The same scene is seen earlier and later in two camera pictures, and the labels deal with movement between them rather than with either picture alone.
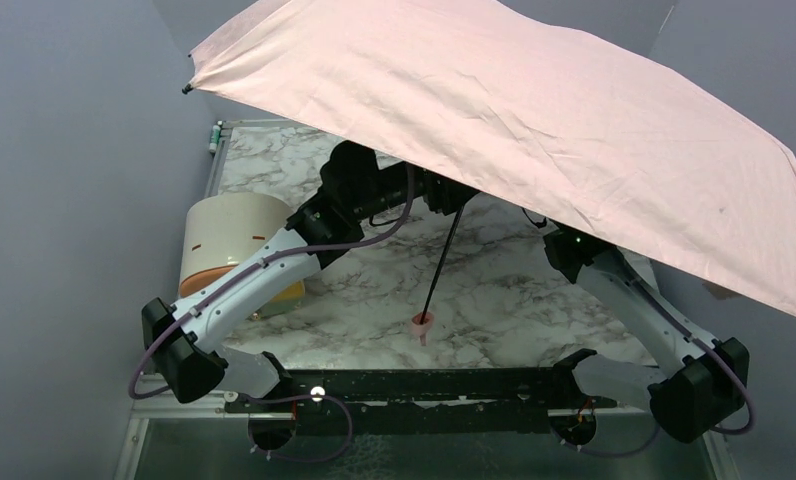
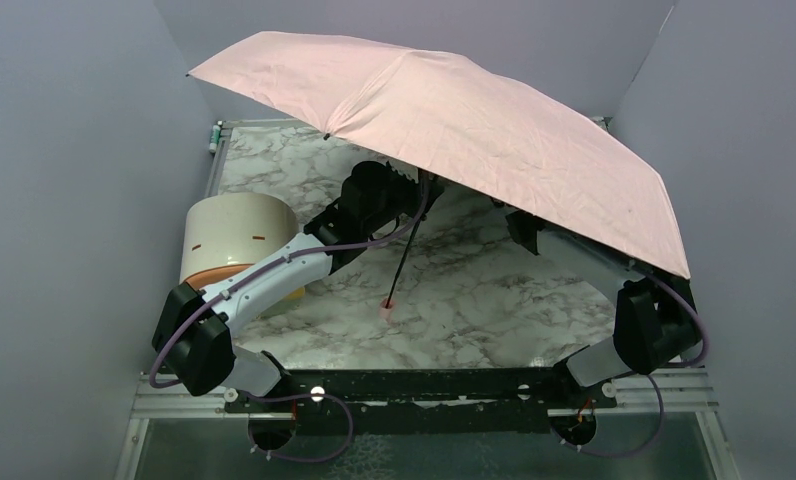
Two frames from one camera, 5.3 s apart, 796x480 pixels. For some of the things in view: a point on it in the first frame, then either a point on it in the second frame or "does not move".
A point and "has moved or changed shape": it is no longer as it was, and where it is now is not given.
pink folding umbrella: x=621 y=118 has moved or changed shape
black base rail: x=418 y=402 does not move
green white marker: x=214 y=139 does not move
